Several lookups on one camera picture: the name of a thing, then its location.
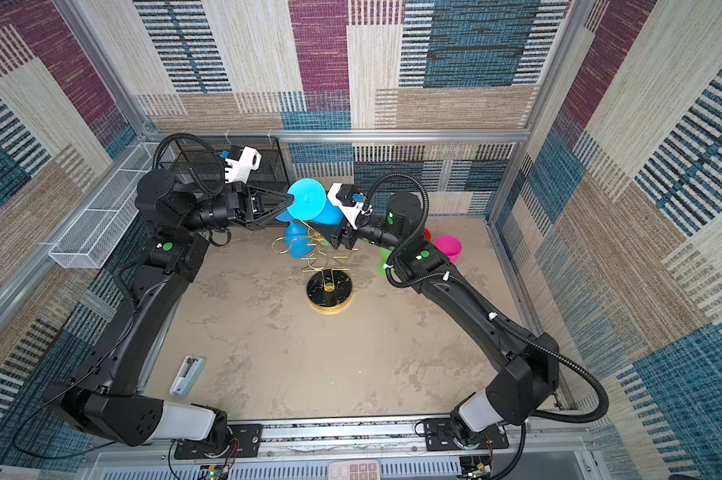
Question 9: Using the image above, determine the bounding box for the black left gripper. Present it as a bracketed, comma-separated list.
[182, 191, 293, 242]

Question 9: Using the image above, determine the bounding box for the blue wine glass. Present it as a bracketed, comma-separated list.
[276, 178, 343, 225]
[285, 220, 314, 259]

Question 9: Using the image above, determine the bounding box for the green wine glass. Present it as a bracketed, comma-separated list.
[377, 247, 392, 277]

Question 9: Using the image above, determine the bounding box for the pink wine glass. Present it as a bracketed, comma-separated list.
[435, 235, 463, 263]

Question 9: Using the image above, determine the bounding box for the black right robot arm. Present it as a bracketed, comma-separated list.
[307, 184, 560, 446]

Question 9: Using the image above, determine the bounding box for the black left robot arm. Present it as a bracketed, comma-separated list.
[44, 169, 294, 453]

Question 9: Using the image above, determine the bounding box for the gold wine glass rack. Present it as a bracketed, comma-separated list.
[271, 228, 353, 315]

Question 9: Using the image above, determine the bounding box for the light blue flat device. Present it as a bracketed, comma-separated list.
[169, 355, 206, 397]

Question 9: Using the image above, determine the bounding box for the pink keypad device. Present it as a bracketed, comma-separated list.
[327, 459, 382, 480]

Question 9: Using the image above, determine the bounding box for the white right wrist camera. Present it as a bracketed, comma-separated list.
[327, 183, 372, 230]

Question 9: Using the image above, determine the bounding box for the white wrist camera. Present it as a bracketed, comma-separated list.
[327, 183, 372, 230]
[221, 145, 262, 184]

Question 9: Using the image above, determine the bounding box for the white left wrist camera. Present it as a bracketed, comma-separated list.
[221, 145, 262, 184]

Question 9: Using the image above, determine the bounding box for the black wire shelf rack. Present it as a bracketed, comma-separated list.
[158, 136, 291, 192]

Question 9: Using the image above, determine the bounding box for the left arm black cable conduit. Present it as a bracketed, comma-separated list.
[152, 132, 230, 199]

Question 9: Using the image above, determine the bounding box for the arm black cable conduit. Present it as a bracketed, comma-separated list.
[152, 132, 230, 199]
[363, 173, 610, 480]

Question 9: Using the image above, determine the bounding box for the white wire mesh basket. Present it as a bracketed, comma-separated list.
[49, 142, 157, 269]

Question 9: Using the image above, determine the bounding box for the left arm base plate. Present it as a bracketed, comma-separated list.
[172, 424, 263, 460]

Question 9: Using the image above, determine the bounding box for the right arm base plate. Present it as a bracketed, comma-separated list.
[414, 417, 509, 452]

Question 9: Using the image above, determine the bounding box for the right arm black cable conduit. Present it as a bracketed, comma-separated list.
[363, 173, 610, 480]

